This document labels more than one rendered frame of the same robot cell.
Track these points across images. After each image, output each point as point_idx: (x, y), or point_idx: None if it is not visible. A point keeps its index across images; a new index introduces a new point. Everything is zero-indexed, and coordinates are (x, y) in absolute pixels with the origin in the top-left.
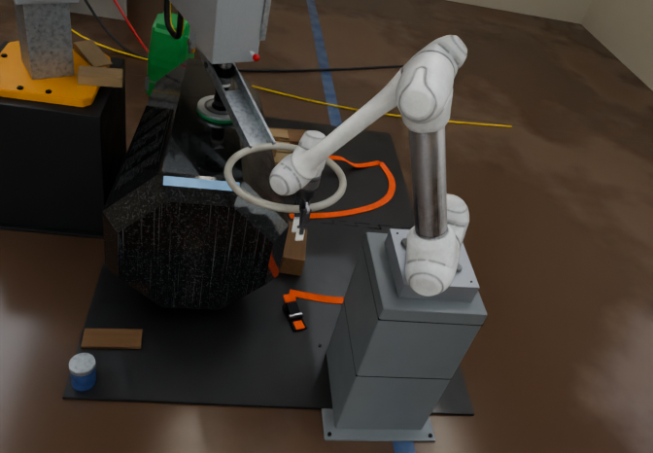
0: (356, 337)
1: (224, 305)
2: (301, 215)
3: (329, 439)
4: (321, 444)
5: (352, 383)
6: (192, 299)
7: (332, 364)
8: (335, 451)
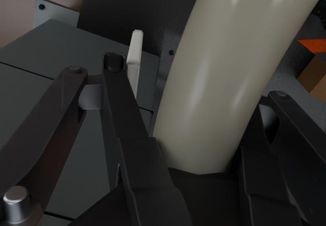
0: (23, 89)
1: None
2: (110, 128)
3: (36, 4)
4: None
5: (1, 49)
6: None
7: (120, 52)
8: (22, 5)
